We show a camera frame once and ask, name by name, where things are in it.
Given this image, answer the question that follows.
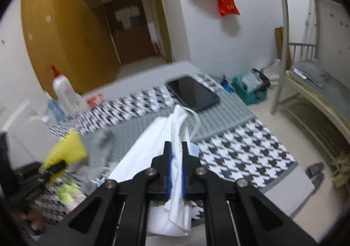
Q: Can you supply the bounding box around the white plastic bag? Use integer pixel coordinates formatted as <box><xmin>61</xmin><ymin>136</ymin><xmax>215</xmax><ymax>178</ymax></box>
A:
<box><xmin>265</xmin><ymin>59</ymin><xmax>283</xmax><ymax>80</ymax></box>

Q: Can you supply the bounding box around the white cloth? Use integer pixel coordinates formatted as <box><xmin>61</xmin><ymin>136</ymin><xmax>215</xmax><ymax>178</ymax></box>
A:
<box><xmin>109</xmin><ymin>104</ymin><xmax>201</xmax><ymax>237</ymax></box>

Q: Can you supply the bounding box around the metal bunk bed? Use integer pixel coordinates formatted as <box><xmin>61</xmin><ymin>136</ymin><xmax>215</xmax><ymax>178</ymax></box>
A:
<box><xmin>271</xmin><ymin>0</ymin><xmax>350</xmax><ymax>189</ymax></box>

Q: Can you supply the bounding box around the green plastic basket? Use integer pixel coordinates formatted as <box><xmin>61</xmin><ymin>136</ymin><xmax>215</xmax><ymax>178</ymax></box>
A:
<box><xmin>232</xmin><ymin>69</ymin><xmax>271</xmax><ymax>106</ymax></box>

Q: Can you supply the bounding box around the grey sock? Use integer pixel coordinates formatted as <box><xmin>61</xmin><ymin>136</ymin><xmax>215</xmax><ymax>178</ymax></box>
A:
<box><xmin>91</xmin><ymin>130</ymin><xmax>117</xmax><ymax>160</ymax></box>

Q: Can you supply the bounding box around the blue plastic item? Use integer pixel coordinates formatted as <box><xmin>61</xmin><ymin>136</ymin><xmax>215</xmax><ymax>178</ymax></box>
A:
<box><xmin>221</xmin><ymin>75</ymin><xmax>233</xmax><ymax>93</ymax></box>

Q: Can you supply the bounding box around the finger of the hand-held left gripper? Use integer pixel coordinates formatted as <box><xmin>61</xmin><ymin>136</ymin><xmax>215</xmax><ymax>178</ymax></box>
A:
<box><xmin>40</xmin><ymin>161</ymin><xmax>67</xmax><ymax>181</ymax></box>

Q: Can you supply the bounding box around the wooden side door frame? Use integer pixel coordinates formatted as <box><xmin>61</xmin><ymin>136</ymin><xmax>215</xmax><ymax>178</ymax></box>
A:
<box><xmin>149</xmin><ymin>0</ymin><xmax>176</xmax><ymax>64</ymax></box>

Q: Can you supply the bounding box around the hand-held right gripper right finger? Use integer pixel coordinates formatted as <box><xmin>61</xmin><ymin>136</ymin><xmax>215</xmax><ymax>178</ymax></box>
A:
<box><xmin>182</xmin><ymin>141</ymin><xmax>319</xmax><ymax>246</ymax></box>

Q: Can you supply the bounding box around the white foam box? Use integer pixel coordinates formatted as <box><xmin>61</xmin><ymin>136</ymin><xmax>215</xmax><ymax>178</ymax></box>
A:
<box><xmin>3</xmin><ymin>98</ymin><xmax>52</xmax><ymax>159</ymax></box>

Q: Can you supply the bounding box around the brown entry door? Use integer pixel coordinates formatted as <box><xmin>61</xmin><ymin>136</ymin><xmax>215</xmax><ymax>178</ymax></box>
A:
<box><xmin>104</xmin><ymin>0</ymin><xmax>154</xmax><ymax>65</ymax></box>

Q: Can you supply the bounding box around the wooden wardrobe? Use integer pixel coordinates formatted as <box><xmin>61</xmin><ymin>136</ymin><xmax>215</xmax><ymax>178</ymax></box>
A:
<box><xmin>21</xmin><ymin>0</ymin><xmax>121</xmax><ymax>93</ymax></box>

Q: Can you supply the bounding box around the white lotion pump bottle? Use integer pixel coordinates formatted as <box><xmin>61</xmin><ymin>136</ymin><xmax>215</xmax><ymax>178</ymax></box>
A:
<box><xmin>51</xmin><ymin>65</ymin><xmax>82</xmax><ymax>117</ymax></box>

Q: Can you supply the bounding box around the wooden board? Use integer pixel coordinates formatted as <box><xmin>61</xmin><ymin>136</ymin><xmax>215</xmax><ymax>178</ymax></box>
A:
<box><xmin>275</xmin><ymin>27</ymin><xmax>292</xmax><ymax>70</ymax></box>

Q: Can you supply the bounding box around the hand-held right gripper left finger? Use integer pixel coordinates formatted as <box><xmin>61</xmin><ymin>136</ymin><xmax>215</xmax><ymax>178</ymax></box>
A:
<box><xmin>35</xmin><ymin>141</ymin><xmax>173</xmax><ymax>246</ymax></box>

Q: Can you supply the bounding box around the clear bottle blue label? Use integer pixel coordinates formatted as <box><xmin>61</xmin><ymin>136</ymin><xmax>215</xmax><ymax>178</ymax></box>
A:
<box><xmin>45</xmin><ymin>97</ymin><xmax>67</xmax><ymax>123</ymax></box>

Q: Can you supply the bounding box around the yellow cloth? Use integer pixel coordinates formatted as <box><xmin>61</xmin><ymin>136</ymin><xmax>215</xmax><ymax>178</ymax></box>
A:
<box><xmin>44</xmin><ymin>129</ymin><xmax>88</xmax><ymax>170</ymax></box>

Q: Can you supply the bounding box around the grey slipper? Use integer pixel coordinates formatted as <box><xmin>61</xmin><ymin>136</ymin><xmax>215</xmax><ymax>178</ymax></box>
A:
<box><xmin>309</xmin><ymin>173</ymin><xmax>326</xmax><ymax>190</ymax></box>
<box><xmin>306</xmin><ymin>162</ymin><xmax>325</xmax><ymax>178</ymax></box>

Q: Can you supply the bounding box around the red plastic bag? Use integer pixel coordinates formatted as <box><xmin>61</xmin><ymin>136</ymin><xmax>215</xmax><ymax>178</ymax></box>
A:
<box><xmin>217</xmin><ymin>0</ymin><xmax>240</xmax><ymax>17</ymax></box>

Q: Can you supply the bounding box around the khaki cloth bundle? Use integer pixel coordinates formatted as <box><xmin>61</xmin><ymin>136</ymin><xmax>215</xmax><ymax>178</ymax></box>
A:
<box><xmin>331</xmin><ymin>153</ymin><xmax>350</xmax><ymax>189</ymax></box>

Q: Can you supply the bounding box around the red snack packet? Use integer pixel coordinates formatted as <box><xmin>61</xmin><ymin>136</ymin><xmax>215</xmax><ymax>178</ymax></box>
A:
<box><xmin>86</xmin><ymin>94</ymin><xmax>106</xmax><ymax>107</ymax></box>

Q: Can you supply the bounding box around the black smartphone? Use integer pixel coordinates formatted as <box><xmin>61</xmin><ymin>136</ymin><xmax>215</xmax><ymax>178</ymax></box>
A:
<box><xmin>165</xmin><ymin>76</ymin><xmax>221</xmax><ymax>112</ymax></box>

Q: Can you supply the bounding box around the grey mattress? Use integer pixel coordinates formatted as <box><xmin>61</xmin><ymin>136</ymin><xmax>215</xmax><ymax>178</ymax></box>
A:
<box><xmin>290</xmin><ymin>60</ymin><xmax>350</xmax><ymax>132</ymax></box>

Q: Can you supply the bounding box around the clear plastic bag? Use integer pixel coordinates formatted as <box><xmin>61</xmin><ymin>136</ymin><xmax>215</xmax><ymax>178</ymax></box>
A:
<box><xmin>79</xmin><ymin>164</ymin><xmax>115</xmax><ymax>194</ymax></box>

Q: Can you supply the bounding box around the houndstooth tablecloth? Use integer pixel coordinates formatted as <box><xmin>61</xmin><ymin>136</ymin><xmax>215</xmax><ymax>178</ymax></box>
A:
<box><xmin>35</xmin><ymin>71</ymin><xmax>298</xmax><ymax>225</ymax></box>

